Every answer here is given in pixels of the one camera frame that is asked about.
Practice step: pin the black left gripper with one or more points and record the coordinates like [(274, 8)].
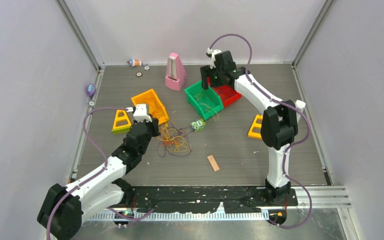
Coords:
[(153, 125)]

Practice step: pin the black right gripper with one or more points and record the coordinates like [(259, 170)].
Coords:
[(206, 72)]

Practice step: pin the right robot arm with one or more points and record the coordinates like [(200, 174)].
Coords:
[(280, 118)]

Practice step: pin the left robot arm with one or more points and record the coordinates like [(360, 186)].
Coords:
[(66, 208)]

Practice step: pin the yellow green triangle block left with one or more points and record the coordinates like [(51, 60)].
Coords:
[(121, 123)]

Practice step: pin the orange plastic bin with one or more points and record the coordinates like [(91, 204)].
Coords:
[(155, 105)]

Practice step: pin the green plastic bin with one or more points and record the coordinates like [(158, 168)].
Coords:
[(207, 103)]

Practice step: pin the pink metronome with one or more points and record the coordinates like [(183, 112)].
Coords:
[(175, 76)]

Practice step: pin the red plastic bin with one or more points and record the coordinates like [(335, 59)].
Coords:
[(227, 94)]

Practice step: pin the green owl puzzle piece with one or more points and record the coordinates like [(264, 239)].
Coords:
[(198, 125)]

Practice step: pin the poker chip dark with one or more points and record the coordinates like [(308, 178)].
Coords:
[(139, 74)]

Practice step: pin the poker chip white blue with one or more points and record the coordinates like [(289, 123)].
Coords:
[(146, 68)]

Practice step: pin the purple paw toy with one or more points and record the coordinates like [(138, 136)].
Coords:
[(90, 90)]

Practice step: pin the small clown figurine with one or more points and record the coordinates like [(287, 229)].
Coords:
[(134, 62)]

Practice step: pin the tan wooden block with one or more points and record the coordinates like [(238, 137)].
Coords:
[(213, 163)]

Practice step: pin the yellow triangle block right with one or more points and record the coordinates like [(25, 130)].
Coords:
[(255, 128)]

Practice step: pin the white metronome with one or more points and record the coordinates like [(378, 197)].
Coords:
[(300, 105)]

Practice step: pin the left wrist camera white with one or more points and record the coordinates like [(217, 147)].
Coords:
[(140, 113)]

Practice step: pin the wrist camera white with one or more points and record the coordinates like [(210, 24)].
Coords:
[(211, 53), (140, 113)]

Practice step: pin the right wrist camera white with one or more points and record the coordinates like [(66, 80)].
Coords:
[(211, 53)]

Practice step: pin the poker chip near wall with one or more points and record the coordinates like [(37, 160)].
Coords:
[(91, 103)]

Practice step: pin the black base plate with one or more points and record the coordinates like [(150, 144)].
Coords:
[(204, 199)]

